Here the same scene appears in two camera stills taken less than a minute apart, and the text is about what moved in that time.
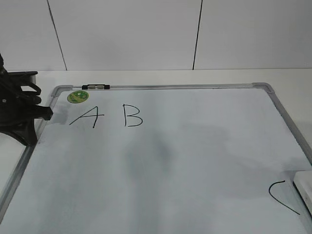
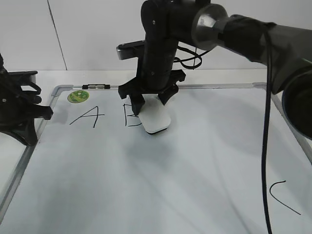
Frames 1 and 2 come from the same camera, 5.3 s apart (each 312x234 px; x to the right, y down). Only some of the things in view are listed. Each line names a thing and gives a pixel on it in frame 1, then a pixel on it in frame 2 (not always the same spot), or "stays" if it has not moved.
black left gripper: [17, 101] stays
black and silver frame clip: [97, 86] stays
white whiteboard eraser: [302, 181] -> [154, 115]
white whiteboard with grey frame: [193, 158] stays
